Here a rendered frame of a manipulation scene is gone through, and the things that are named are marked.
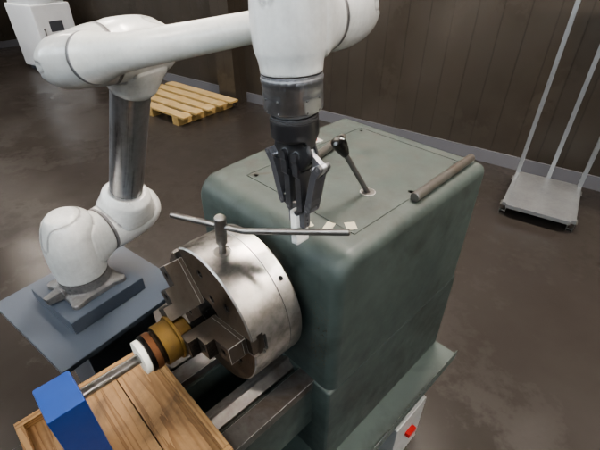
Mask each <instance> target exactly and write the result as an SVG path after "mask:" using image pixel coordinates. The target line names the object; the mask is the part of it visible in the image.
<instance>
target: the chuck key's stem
mask: <svg viewBox="0 0 600 450"><path fill-rule="evenodd" d="M226 224H227V220H226V216H225V215H224V214H217V215H215V216H214V229H215V240H216V244H217V245H218V247H219V253H218V254H224V255H225V254H226V252H227V250H226V245H227V243H228V235H227V230H224V227H225V226H226Z"/></svg>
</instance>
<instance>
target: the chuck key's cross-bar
mask: <svg viewBox="0 0 600 450"><path fill-rule="evenodd" d="M170 218H172V219H176V220H180V221H187V222H192V223H195V224H200V225H204V226H207V227H212V228H214V221H209V220H206V219H202V218H197V217H194V216H189V215H186V214H181V213H177V212H170ZM224 230H227V231H231V232H235V233H239V234H245V235H304V236H350V234H351V231H350V229H269V228H241V227H238V226H233V225H229V224H226V226H225V227H224Z"/></svg>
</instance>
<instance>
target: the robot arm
mask: <svg viewBox="0 0 600 450"><path fill-rule="evenodd" d="M378 18H379V0H248V11H245V12H236V13H231V14H225V15H220V16H215V17H210V18H204V19H199V20H193V21H184V22H179V23H173V24H168V25H165V24H164V23H162V22H160V21H157V20H156V19H154V18H152V17H149V16H145V15H137V14H131V15H119V16H112V17H106V18H103V19H100V20H98V21H91V22H87V23H83V24H80V25H78V26H75V27H72V28H69V29H66V30H64V31H62V32H59V33H55V34H53V35H50V36H48V37H45V38H43V39H42V40H41V41H40V42H39V44H38V45H37V47H36V50H35V52H34V57H33V58H34V61H35V64H36V67H37V70H38V71H39V73H40V74H41V76H42V78H43V79H45V80H46V81H47V82H49V83H51V84H52V85H54V86H57V87H59V88H63V89H84V88H100V87H108V89H109V182H108V183H106V184H105V185H104V186H103V188H102V190H101V194H100V196H99V197H98V199H97V201H96V206H94V207H93V208H91V209H89V210H88V211H87V210H86V209H83V208H80V207H77V206H65V207H60V208H57V209H54V210H52V211H51V212H49V213H48V214H47V215H46V216H45V218H44V219H43V220H42V221H41V223H40V228H39V242H40V246H41V250H42V253H43V255H44V257H45V259H46V263H47V265H48V267H49V269H50V271H51V272H52V273H53V275H54V277H55V279H54V280H52V281H50V282H48V283H47V287H48V289H49V290H53V291H52V292H50V293H49V294H48V295H47V296H45V297H44V301H45V302H46V304H47V305H51V304H55V303H57V302H59V301H62V300H63V299H64V300H66V301H67V302H68V303H69V304H70V305H71V307H72V309H73V310H75V311H77V310H79V309H81V308H82V307H84V306H85V305H86V304H87V303H88V302H90V301H91V300H93V299H95V298H96V297H98V296H100V295H102V294H103V293H104V292H105V291H107V290H108V289H110V288H112V287H114V286H116V285H118V284H120V283H122V282H124V281H125V280H126V277H125V275H124V274H122V273H119V272H117V271H115V270H114V269H113V268H111V267H110V266H109V264H108V263H107V260H108V259H109V257H110V256H111V255H112V254H113V252H114V251H115V250H116V249H117V248H119V247H121V246H124V245H126V244H127V243H128V242H130V241H132V240H133V239H135V238H137V237H138V236H140V235H141V234H143V233H144V232H146V231H147V230H148V229H150V228H151V227H152V226H153V225H154V224H155V222H156V221H157V219H158V217H159V215H160V213H161V203H160V200H159V198H158V196H157V195H156V193H155V192H154V191H153V190H152V189H150V188H148V187H147V186H146V185H145V184H144V175H145V165H146V145H147V135H148V125H149V114H150V104H151V97H153V96H154V95H155V94H156V92H157V91H158V88H159V86H160V85H161V83H162V81H163V78H164V76H165V75H166V73H167V70H169V69H170V68H171V67H172V66H173V64H174V63H175V62H176V61H180V60H185V59H188V58H193V57H197V56H201V55H205V54H212V53H217V52H220V51H225V50H229V49H233V48H237V47H241V46H249V45H253V48H254V54H255V56H256V58H257V61H258V64H259V68H260V73H261V77H260V79H261V83H262V100H263V109H264V111H266V112H267V113H268V114H269V115H270V127H271V137H272V138H273V139H274V140H275V142H274V144H275V145H273V146H269V147H267V148H265V152H266V154H267V156H268V158H269V160H270V162H271V168H272V172H273V176H274V180H275V184H276V188H277V191H278V195H279V200H280V202H281V203H283V202H285V203H286V204H287V208H288V212H289V221H290V222H291V229H308V227H309V226H310V213H313V212H315V211H316V210H318V209H319V208H320V204H321V196H322V191H323V187H324V182H325V178H326V174H327V173H328V171H329V169H330V167H331V166H330V163H329V162H323V161H322V160H321V158H320V157H319V156H318V154H319V151H318V148H317V146H316V140H317V137H318V136H319V133H320V125H319V113H318V112H319V111H320V110H321V109H322V108H323V79H324V73H323V63H324V58H325V57H327V56H328V55H329V53H330V52H336V51H339V50H343V49H345V48H348V47H350V46H353V45H355V44H357V43H359V42H360V41H362V40H363V39H365V38H366V37H367V36H368V35H369V34H370V33H371V31H372V30H373V29H374V27H375V25H376V23H377V21H378ZM285 192H286V194H284V193H285Z"/></svg>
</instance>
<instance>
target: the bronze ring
mask: <svg viewBox="0 0 600 450"><path fill-rule="evenodd" d="M191 329H192V328H191V327H190V325H189V323H188V322H187V320H186V319H185V318H184V317H182V316H180V317H178V318H177V319H176V320H174V321H171V320H170V319H169V318H168V317H166V316H163V317H161V319H160V321H158V322H156V323H155V324H154V325H152V326H150V327H149V328H148V329H147V331H148V332H144V333H142V334H141V335H139V336H138V337H136V340H138V341H139V342H140V343H141V344H142V346H143V347H144V348H145V350H146V351H147V353H148V355H149V357H150V359H151V361H152V363H153V365H154V371H157V370H160V369H161V368H162V367H163V366H164V365H165V364H166V363H167V364H169V365H170V364H172V363H174V362H175V361H177V360H178V359H179V358H180V357H183V358H185V357H186V356H188V350H187V347H186V344H185V342H184V340H183V338H182V336H181V335H183V334H185V333H187V332H188V331H190V330H191Z"/></svg>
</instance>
